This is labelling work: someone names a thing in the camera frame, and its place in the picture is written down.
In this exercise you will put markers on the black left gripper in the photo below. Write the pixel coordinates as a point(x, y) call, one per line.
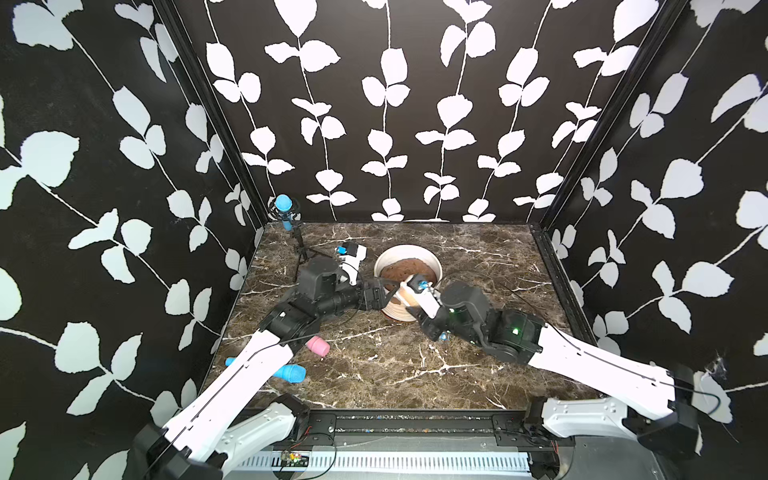
point(377, 302)

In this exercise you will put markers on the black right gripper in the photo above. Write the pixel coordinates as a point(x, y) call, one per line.
point(429, 326)

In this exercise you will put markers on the white ceramic pot with mud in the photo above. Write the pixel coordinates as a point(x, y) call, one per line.
point(413, 269)

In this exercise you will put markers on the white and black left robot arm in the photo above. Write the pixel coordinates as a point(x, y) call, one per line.
point(206, 440)

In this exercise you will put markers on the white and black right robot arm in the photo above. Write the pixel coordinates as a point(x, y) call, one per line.
point(650, 404)

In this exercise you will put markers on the pink silicone bottle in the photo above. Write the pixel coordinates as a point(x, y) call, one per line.
point(318, 346)

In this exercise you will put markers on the blue silicone bottle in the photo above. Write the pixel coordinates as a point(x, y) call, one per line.
point(288, 372)

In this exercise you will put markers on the blue microphone on tripod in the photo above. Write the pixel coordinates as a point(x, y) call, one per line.
point(287, 211)

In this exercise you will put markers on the small green circuit board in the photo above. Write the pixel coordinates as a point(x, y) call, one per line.
point(293, 460)

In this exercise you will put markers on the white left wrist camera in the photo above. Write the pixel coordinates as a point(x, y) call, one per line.
point(351, 255)

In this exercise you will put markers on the white slotted cable duct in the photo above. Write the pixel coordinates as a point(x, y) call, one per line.
point(507, 464)

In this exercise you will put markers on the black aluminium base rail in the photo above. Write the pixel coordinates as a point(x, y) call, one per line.
point(505, 428)

